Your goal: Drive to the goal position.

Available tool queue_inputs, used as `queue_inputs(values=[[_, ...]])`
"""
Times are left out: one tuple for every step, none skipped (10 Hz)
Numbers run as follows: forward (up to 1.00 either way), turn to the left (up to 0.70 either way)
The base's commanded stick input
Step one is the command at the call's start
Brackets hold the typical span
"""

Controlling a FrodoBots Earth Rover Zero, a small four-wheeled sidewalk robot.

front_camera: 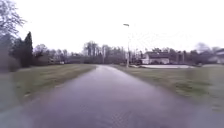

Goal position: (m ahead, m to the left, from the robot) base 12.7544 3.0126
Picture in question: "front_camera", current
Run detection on grey street lamp pole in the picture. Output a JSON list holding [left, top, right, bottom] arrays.
[[122, 23, 131, 69]]

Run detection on distant line of trees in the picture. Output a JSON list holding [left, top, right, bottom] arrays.
[[33, 40, 224, 65]]

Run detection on dark wet asphalt path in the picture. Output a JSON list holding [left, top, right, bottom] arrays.
[[0, 64, 224, 128]]

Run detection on white house with dark roof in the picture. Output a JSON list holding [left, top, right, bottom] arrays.
[[141, 51, 172, 65]]

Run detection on pale paved area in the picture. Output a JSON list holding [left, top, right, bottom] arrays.
[[139, 64, 196, 70]]

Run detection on green grass field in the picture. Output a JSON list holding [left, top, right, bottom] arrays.
[[0, 63, 98, 113], [111, 63, 224, 113]]

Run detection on dark conifer tree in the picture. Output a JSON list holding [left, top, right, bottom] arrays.
[[13, 31, 34, 69]]

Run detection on pale house with grey roof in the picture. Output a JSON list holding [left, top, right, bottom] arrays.
[[213, 48, 224, 65]]

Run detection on bare tree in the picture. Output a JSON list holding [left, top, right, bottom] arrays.
[[0, 0, 27, 73]]

